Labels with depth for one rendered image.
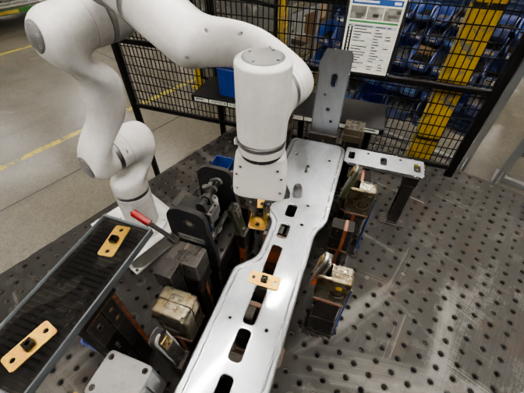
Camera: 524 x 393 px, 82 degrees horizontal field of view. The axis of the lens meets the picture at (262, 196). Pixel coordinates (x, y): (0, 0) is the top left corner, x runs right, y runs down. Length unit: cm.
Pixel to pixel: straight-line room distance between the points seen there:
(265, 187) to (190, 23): 29
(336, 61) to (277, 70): 78
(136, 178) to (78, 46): 48
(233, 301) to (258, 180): 37
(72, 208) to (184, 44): 233
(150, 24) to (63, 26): 23
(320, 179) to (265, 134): 65
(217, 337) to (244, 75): 58
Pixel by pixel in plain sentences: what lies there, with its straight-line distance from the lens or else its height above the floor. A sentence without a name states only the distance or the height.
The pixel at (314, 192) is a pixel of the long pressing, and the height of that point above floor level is 100.
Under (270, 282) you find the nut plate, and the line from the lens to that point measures 83.
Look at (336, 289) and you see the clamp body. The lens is 84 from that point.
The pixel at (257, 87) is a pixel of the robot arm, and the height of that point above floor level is 154.
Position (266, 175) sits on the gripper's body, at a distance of 54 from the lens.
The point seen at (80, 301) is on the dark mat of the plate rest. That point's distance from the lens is 73.
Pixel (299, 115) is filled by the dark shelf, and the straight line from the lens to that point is 139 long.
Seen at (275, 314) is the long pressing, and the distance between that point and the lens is 80.
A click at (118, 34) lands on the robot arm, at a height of 151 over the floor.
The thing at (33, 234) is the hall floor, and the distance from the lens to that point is 271.
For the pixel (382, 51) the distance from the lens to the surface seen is 147.
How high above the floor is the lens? 173
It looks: 46 degrees down
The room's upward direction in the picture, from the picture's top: straight up
